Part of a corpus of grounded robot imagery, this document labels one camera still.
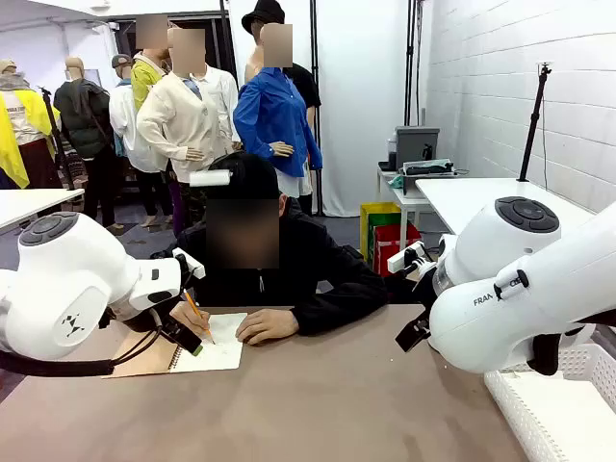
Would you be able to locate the mannequin in dark puffer jacket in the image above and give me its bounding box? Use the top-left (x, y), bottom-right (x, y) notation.
top-left (53, 56), bottom-right (120, 231)

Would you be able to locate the grey printer on table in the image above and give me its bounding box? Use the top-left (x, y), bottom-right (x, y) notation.
top-left (394, 125), bottom-right (441, 172)

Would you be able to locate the person's left forearm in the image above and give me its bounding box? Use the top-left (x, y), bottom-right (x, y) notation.
top-left (290, 269), bottom-right (389, 337)

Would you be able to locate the spiral notebook with brown cover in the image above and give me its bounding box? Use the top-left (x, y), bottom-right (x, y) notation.
top-left (103, 312), bottom-right (249, 379)

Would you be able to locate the red shopping bag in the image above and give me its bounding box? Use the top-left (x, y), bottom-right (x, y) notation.
top-left (372, 223), bottom-right (424, 279)

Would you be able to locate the yellow shopping bag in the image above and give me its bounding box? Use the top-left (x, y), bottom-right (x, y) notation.
top-left (360, 201), bottom-right (403, 265)

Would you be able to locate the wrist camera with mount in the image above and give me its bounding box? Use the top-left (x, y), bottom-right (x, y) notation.
top-left (387, 242), bottom-right (437, 290)
top-left (171, 247), bottom-right (207, 293)

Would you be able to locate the white backdrop curtain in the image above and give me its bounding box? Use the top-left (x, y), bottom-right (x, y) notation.
top-left (228, 0), bottom-right (431, 218)

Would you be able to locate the small white table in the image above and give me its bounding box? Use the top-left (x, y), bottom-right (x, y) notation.
top-left (0, 187), bottom-right (87, 233)

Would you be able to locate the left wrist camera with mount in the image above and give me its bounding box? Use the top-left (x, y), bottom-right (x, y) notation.
top-left (171, 247), bottom-right (207, 293)

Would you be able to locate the white head-mounted camera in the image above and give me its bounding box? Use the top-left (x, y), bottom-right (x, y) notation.
top-left (189, 168), bottom-right (233, 188)

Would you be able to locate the grey tray with tools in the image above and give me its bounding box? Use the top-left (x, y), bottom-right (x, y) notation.
top-left (400, 159), bottom-right (457, 178)

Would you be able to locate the mannequin with black bucket hat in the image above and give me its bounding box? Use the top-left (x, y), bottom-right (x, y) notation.
top-left (241, 0), bottom-right (322, 112)

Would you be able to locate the mannequin with grey cap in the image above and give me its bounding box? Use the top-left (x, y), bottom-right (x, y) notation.
top-left (109, 54), bottom-right (169, 228)

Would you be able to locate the white perforated plastic basket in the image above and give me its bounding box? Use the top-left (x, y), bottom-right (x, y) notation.
top-left (483, 342), bottom-right (616, 462)

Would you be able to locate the person in black jacket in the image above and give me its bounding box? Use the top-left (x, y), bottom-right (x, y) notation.
top-left (151, 152), bottom-right (389, 337)

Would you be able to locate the short black tripod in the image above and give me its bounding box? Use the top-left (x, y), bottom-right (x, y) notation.
top-left (38, 86), bottom-right (77, 192)

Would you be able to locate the yellow pencil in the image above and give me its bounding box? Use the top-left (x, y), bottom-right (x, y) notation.
top-left (182, 288), bottom-right (217, 346)

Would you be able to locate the person's right hand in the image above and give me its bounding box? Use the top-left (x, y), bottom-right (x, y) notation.
top-left (170, 301), bottom-right (212, 342)

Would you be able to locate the black backdrop stand pole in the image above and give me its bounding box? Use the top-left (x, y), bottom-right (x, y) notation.
top-left (218, 0), bottom-right (241, 92)
top-left (309, 0), bottom-right (324, 217)
top-left (402, 0), bottom-right (425, 127)

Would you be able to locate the mannequin in yellow-green jacket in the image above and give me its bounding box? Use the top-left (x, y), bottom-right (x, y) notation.
top-left (130, 13), bottom-right (170, 115)

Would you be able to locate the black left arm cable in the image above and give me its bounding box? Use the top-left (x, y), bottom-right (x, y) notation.
top-left (0, 324), bottom-right (165, 379)

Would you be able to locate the white side table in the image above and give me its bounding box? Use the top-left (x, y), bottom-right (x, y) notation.
top-left (376, 166), bottom-right (459, 244)

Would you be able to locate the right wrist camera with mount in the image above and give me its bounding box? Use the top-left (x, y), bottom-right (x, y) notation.
top-left (387, 242), bottom-right (437, 290)

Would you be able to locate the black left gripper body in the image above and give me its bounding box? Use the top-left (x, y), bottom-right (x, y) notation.
top-left (111, 307), bottom-right (169, 337)

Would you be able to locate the stack of white paper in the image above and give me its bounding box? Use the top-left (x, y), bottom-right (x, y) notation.
top-left (512, 378), bottom-right (616, 462)

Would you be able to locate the tall black camera tripod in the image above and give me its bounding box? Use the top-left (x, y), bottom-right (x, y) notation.
top-left (516, 61), bottom-right (555, 184)

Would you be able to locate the person's left hand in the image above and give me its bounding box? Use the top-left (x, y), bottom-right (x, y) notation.
top-left (235, 307), bottom-right (299, 347)

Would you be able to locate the mannequin in blue shirt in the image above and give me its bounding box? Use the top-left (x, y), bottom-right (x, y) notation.
top-left (233, 23), bottom-right (323, 198)

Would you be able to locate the green shopping bag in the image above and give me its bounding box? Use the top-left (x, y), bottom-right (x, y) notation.
top-left (367, 211), bottom-right (411, 265)

